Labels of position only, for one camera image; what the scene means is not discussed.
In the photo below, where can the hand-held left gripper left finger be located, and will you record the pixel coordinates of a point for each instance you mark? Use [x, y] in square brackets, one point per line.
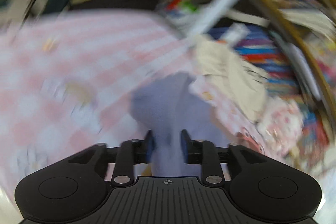
[150, 146]

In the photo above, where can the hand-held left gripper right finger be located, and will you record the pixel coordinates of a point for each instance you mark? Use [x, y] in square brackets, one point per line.
[184, 146]

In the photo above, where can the purple and brown knit sweater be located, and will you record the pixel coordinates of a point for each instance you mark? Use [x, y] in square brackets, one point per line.
[168, 108]

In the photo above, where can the cream printed garment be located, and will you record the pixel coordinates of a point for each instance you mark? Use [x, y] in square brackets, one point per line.
[228, 74]

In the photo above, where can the white plush with pink bow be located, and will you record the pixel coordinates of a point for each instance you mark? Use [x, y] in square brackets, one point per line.
[281, 127]

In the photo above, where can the pink checkered table mat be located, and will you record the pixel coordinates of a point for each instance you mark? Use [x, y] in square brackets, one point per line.
[78, 61]

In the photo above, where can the row of colourful books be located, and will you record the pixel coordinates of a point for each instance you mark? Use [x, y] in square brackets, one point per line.
[262, 56]

